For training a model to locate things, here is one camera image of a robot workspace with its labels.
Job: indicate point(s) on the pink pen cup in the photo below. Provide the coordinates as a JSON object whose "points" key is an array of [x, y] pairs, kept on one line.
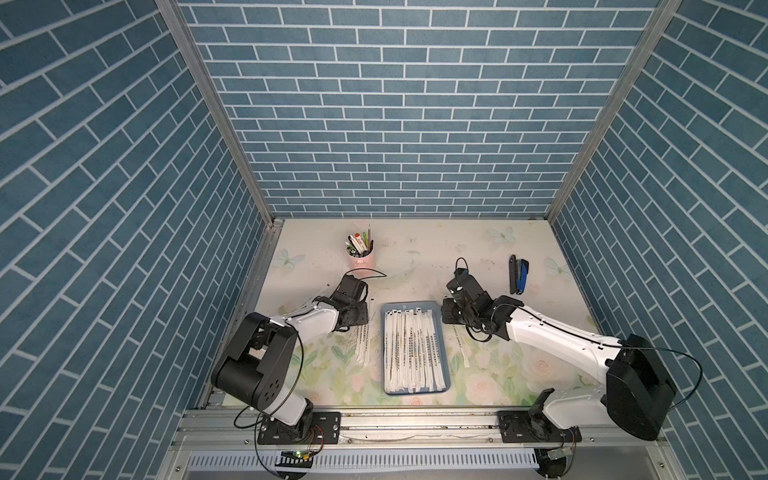
{"points": [[358, 264]]}

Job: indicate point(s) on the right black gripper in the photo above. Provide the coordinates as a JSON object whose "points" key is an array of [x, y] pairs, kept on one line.
{"points": [[445, 311]]}

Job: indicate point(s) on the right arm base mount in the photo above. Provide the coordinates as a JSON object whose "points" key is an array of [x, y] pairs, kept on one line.
{"points": [[518, 426]]}

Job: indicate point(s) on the black and blue stapler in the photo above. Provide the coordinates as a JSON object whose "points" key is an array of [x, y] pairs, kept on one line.
{"points": [[518, 273]]}

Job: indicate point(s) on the white slotted cable duct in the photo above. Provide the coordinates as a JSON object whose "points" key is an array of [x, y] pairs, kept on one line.
{"points": [[370, 460]]}

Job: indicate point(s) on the left pile wrapped straws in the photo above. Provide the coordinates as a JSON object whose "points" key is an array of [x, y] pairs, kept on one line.
{"points": [[362, 345]]}

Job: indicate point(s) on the pile wrapped straws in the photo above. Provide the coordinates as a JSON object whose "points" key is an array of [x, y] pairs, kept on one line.
{"points": [[461, 344], [362, 345]]}

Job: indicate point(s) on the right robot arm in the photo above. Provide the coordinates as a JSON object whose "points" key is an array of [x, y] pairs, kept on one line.
{"points": [[634, 390]]}

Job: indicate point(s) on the aluminium front rail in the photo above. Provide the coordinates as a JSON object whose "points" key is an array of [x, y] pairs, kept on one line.
{"points": [[428, 427]]}

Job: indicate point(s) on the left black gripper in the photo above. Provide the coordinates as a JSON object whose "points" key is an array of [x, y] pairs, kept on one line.
{"points": [[362, 318]]}

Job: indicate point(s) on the blue plastic storage tray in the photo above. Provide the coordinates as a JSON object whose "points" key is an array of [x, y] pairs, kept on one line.
{"points": [[423, 364]]}

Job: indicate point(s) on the right pile wrapped straws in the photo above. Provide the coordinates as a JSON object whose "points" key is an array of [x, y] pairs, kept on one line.
{"points": [[461, 344]]}

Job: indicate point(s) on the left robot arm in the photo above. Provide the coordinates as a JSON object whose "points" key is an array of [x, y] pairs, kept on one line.
{"points": [[254, 365]]}

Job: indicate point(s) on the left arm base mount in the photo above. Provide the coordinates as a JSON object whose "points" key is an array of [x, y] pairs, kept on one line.
{"points": [[319, 427]]}

